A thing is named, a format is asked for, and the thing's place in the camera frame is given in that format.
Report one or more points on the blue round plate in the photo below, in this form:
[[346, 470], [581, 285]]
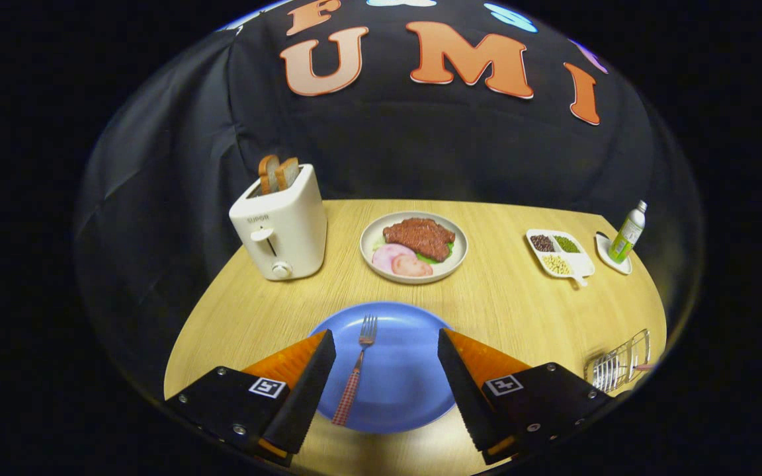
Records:
[[401, 383]]

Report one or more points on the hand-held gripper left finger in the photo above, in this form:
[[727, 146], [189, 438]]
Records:
[[311, 390]]

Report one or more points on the green labelled metal bottle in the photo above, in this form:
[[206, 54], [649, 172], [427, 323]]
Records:
[[626, 238]]

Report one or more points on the white toaster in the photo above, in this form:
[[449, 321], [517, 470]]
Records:
[[295, 225]]

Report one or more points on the heap of green beans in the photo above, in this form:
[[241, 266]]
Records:
[[567, 244]]

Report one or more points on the white divided tray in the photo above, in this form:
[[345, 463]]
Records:
[[579, 263]]

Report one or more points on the brown toast slice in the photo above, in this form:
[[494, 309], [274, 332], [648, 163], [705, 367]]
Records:
[[267, 172], [287, 172]]

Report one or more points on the white round plate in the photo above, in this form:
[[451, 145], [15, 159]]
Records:
[[373, 237]]

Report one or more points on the pink ham slice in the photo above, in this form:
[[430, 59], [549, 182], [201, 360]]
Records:
[[386, 256], [413, 266]]

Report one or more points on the heap of yellow soybeans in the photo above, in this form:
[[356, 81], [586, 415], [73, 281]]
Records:
[[557, 264]]

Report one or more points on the brown meat steak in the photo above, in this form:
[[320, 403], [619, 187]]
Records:
[[421, 238]]

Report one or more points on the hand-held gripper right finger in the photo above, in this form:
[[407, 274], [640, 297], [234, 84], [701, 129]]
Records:
[[464, 390]]

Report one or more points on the small white saucer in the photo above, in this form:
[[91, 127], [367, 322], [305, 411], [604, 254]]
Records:
[[602, 248]]

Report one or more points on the green lettuce leaf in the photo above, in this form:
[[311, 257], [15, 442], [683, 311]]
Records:
[[448, 250]]

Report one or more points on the heap of red beans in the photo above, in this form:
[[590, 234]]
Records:
[[542, 243]]

